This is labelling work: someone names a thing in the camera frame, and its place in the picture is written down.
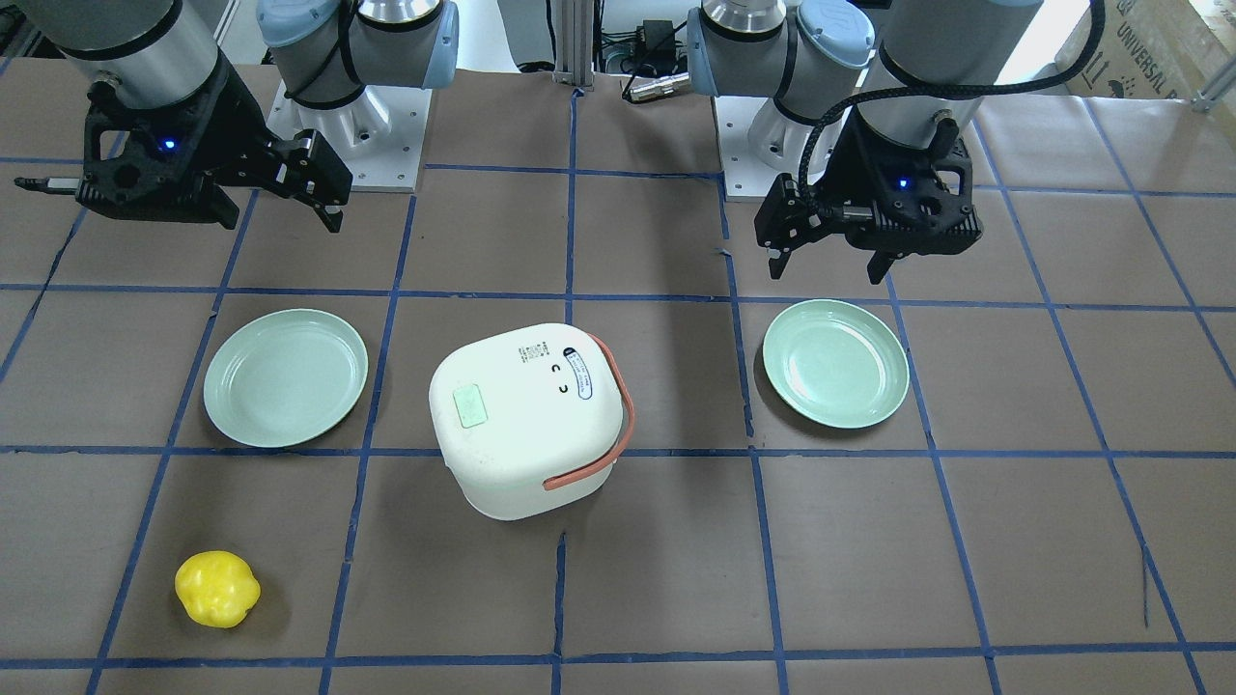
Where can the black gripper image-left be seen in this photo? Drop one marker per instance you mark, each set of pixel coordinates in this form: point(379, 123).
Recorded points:
point(235, 133)

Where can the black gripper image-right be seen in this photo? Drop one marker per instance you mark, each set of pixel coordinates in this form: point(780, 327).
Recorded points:
point(842, 166)

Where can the white rice cooker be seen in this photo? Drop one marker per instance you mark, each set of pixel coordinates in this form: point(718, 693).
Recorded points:
point(531, 420)

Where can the green plate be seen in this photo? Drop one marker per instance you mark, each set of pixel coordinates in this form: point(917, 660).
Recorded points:
point(285, 378)
point(836, 364)

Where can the black power adapter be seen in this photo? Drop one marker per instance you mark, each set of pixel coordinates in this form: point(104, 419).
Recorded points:
point(655, 40)

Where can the cardboard box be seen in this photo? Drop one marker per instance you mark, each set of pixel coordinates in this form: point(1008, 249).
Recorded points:
point(1158, 49)

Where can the yellow bell pepper toy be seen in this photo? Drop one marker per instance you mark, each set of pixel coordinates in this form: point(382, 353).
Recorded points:
point(216, 589)

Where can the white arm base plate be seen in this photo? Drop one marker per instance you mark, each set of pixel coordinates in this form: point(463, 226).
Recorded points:
point(379, 136)
point(756, 144)

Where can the aluminium frame post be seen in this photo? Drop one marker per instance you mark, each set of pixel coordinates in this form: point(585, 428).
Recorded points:
point(574, 26)

